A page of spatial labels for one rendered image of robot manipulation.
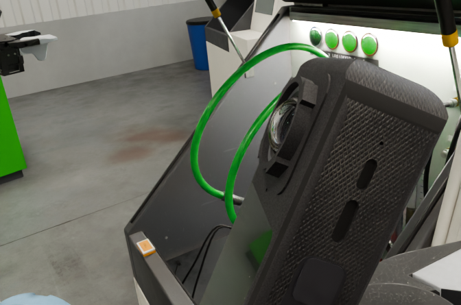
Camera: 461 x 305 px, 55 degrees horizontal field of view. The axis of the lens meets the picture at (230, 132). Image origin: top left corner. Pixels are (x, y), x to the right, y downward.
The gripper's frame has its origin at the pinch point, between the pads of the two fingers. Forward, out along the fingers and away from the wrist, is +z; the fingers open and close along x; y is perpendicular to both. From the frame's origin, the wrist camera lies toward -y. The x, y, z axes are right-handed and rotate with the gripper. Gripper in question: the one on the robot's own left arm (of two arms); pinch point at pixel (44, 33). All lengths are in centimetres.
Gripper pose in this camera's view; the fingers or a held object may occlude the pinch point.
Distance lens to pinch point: 124.5
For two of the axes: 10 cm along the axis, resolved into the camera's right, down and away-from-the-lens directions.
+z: 6.2, -3.4, 7.1
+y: -0.2, 9.0, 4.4
